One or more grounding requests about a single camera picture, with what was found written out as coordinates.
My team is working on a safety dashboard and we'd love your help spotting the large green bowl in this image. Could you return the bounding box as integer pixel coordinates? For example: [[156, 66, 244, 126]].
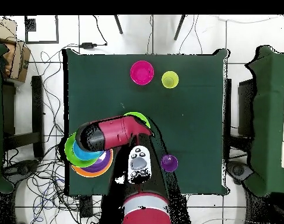
[[64, 132, 99, 168], [122, 111, 151, 129]]

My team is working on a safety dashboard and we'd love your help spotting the purple cup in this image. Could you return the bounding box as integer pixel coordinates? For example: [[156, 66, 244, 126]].
[[160, 154, 179, 173]]

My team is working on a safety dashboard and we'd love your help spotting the red bowl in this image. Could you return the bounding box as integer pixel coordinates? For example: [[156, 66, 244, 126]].
[[129, 60, 155, 86]]

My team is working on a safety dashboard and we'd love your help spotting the purple bowl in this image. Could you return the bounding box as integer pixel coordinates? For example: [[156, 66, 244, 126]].
[[82, 150, 113, 174]]

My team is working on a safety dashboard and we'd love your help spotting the blue bowl with ribbed bottom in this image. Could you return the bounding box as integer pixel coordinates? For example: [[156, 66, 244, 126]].
[[72, 139, 105, 161]]

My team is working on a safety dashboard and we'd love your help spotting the large orange bowl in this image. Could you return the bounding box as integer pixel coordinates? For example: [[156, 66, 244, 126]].
[[71, 149, 114, 178]]

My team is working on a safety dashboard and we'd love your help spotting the dark green tablecloth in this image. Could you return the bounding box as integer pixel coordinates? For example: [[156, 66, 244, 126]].
[[62, 48, 230, 197]]

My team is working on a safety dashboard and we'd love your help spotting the yellow ribbed cup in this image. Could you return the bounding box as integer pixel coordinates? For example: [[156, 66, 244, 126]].
[[161, 71, 180, 89]]

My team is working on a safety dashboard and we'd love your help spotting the black power adapter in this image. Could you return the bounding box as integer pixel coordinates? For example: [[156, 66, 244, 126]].
[[80, 42, 97, 50]]

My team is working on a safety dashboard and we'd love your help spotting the black stand leg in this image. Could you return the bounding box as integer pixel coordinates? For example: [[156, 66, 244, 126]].
[[113, 15, 124, 35], [173, 15, 186, 41]]

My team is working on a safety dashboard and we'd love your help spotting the black bench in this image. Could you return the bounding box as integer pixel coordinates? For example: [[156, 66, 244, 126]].
[[2, 75, 45, 159]]

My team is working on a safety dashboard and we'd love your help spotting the grey chair base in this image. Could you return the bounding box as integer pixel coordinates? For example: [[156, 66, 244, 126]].
[[226, 160, 254, 185]]

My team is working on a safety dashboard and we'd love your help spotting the black base with knob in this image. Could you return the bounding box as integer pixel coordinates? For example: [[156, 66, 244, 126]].
[[2, 159, 41, 185]]

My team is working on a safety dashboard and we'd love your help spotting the cardboard box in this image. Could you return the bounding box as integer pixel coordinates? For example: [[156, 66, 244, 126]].
[[0, 18, 31, 82]]

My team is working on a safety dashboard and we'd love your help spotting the tangle of floor cables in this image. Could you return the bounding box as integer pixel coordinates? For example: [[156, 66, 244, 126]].
[[1, 50, 110, 224]]

